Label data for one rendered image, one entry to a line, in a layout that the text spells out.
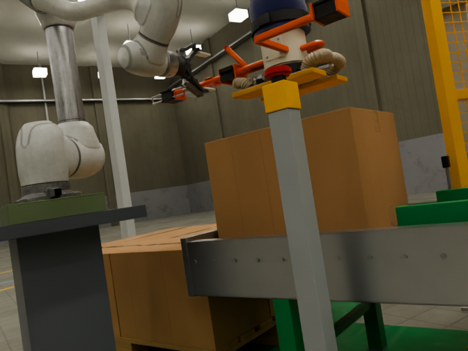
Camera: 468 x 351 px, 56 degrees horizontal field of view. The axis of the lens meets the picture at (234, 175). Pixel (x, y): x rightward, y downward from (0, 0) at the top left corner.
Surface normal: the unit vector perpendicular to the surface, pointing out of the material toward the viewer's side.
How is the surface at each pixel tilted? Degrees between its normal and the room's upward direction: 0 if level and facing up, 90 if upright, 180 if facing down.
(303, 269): 90
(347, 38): 90
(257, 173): 90
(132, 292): 90
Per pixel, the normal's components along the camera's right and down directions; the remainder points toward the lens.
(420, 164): -0.83, 0.11
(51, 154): 0.74, -0.15
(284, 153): -0.61, 0.07
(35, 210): 0.54, -0.11
